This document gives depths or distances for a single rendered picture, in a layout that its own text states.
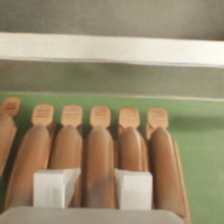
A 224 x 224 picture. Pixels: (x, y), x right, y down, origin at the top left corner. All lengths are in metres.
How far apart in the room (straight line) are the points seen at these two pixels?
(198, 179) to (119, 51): 0.12
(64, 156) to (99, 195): 0.03
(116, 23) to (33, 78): 0.12
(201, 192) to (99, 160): 0.08
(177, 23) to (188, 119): 0.12
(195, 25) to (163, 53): 0.10
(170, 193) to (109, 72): 0.13
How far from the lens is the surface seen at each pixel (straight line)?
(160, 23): 0.33
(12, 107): 0.25
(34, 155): 0.19
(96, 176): 0.17
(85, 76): 0.26
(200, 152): 0.23
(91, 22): 0.33
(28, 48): 0.26
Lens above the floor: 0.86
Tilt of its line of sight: 45 degrees down
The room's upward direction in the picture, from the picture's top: 6 degrees clockwise
